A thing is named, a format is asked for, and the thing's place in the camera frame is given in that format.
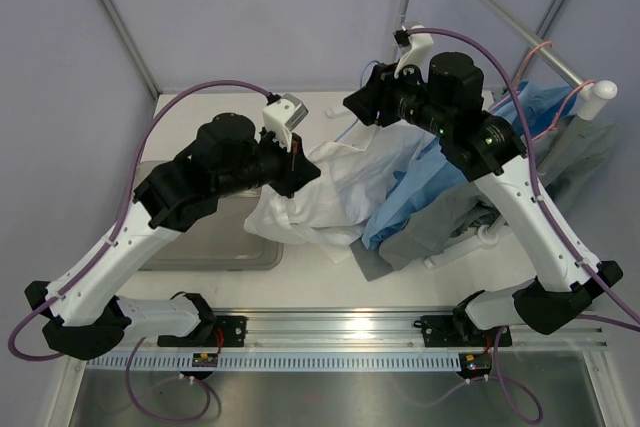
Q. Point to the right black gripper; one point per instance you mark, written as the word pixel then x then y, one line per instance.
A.
pixel 376 95

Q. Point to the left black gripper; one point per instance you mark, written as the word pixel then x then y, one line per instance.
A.
pixel 297 170

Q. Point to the white shirt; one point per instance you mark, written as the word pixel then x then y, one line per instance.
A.
pixel 356 175

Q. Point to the pink hanger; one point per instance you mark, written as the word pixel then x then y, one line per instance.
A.
pixel 565 107
pixel 528 58

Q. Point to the blue shirt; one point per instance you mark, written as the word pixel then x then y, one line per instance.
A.
pixel 430 174

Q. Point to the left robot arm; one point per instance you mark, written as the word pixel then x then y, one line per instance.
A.
pixel 86 316

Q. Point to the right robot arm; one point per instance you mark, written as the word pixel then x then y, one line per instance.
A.
pixel 447 102

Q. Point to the grey shirt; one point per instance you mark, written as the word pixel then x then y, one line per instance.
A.
pixel 429 231

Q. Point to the grey transparent plastic bin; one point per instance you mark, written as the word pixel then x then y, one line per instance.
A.
pixel 219 242

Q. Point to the white clothes rack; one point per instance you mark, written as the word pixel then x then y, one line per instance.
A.
pixel 586 108

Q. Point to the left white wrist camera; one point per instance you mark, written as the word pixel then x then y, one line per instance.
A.
pixel 282 115

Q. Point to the aluminium mounting rail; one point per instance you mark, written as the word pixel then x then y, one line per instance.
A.
pixel 378 328

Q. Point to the white slotted cable duct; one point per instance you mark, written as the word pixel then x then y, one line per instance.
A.
pixel 235 361

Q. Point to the left aluminium frame post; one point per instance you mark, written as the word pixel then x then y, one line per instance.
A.
pixel 130 47

